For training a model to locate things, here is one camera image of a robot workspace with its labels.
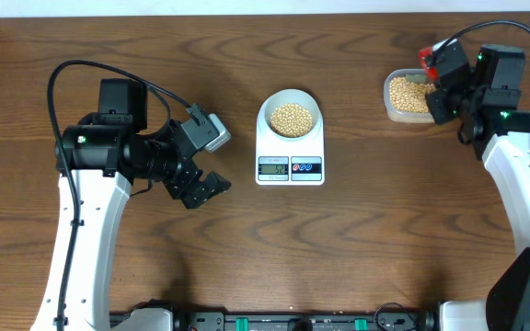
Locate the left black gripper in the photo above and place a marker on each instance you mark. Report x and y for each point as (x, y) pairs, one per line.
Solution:
(179, 186)

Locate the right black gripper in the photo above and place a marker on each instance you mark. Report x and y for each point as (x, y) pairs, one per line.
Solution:
(439, 113)

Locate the red plastic measuring scoop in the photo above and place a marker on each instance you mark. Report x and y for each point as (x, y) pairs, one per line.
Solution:
(427, 63)

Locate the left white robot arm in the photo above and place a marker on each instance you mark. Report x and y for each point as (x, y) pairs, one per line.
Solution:
(99, 159)

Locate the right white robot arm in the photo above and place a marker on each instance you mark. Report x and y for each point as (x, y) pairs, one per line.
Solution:
(485, 97)

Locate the white digital kitchen scale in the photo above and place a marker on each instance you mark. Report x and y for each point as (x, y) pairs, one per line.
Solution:
(289, 163)

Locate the soybeans in bowl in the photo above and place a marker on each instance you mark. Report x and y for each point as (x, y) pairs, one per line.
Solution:
(291, 120)

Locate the pale blue round bowl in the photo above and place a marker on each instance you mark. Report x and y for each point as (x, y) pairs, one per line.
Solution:
(289, 96)

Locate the yellow soybeans pile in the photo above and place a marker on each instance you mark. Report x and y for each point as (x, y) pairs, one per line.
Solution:
(409, 96)

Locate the clear plastic food container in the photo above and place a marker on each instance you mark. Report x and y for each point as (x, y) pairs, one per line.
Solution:
(413, 75)

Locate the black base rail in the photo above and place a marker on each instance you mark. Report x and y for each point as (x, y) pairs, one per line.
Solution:
(389, 321)

